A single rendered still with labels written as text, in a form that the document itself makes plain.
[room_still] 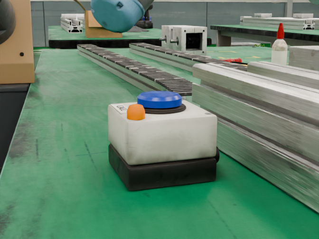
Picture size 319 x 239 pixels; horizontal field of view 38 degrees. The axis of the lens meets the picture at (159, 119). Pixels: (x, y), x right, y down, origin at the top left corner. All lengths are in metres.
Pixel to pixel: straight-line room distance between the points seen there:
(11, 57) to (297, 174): 0.74
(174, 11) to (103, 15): 11.11
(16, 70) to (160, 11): 10.80
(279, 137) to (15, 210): 0.21
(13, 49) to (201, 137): 0.68
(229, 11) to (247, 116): 11.83
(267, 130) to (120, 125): 0.12
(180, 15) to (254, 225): 11.56
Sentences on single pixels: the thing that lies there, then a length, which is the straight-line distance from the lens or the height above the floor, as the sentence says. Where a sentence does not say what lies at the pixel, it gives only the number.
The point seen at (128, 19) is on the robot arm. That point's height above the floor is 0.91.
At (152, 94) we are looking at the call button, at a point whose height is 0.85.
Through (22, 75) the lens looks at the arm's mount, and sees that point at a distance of 1.00.
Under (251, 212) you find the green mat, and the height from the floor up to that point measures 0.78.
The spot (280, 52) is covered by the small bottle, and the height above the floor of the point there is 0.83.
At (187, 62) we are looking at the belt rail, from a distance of 1.17.
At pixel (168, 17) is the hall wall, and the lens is 11.79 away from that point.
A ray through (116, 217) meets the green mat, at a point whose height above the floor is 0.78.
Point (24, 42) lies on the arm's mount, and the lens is 1.03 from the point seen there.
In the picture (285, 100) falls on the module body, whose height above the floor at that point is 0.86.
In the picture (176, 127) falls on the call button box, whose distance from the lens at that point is 0.38.
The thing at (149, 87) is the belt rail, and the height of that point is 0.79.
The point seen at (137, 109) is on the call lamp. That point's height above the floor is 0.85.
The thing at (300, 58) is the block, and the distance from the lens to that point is 0.70.
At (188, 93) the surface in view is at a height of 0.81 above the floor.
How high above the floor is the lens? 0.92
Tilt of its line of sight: 13 degrees down
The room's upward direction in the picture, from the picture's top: straight up
